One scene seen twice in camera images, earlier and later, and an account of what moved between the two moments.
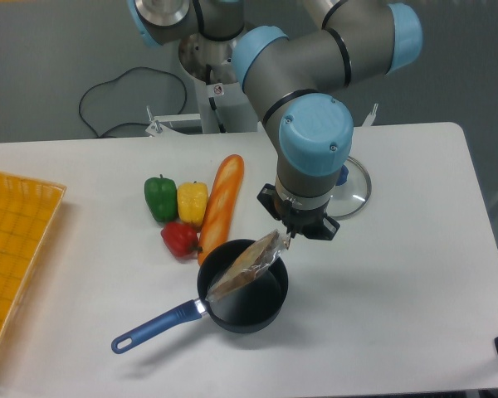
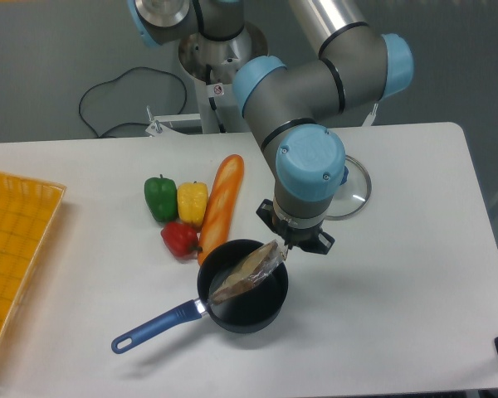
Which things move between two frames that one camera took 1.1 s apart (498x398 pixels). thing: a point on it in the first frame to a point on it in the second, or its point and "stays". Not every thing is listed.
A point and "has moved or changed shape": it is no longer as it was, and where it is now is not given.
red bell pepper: (181, 239) stays
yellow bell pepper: (192, 198) stays
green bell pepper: (161, 196) stays
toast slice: (251, 264) has moved or changed shape
